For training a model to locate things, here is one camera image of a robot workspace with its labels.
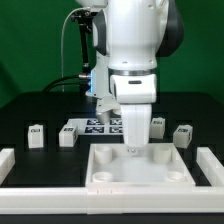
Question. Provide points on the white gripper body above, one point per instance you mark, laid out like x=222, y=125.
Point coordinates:
x=136, y=124

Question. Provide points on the white tag sheet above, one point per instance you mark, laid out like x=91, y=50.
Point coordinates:
x=91, y=126

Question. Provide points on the white square table top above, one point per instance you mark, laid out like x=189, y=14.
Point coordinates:
x=158, y=165

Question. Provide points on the white obstacle fence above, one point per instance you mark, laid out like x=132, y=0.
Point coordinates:
x=97, y=200

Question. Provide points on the black camera stand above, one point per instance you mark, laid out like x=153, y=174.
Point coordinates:
x=84, y=19

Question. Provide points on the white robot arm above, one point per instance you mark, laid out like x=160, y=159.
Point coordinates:
x=129, y=35

